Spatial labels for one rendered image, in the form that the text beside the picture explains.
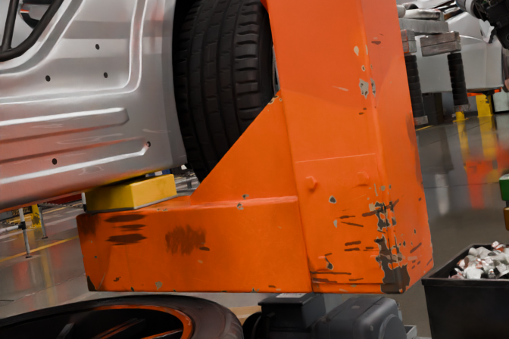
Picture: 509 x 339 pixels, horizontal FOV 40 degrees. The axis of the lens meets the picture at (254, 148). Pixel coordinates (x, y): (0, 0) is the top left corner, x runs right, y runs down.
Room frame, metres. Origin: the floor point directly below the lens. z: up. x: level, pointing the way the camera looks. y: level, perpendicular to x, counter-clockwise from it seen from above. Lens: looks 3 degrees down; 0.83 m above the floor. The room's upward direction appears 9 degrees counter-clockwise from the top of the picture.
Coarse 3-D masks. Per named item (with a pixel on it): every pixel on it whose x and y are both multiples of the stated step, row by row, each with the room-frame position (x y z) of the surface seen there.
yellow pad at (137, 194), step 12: (144, 180) 1.39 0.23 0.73; (156, 180) 1.41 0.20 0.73; (168, 180) 1.44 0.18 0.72; (84, 192) 1.42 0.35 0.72; (96, 192) 1.40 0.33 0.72; (108, 192) 1.38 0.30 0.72; (120, 192) 1.36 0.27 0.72; (132, 192) 1.35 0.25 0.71; (144, 192) 1.37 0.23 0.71; (156, 192) 1.40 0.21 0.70; (168, 192) 1.43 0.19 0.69; (96, 204) 1.40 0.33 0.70; (108, 204) 1.38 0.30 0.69; (120, 204) 1.36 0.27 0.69; (132, 204) 1.35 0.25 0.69; (144, 204) 1.36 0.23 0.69
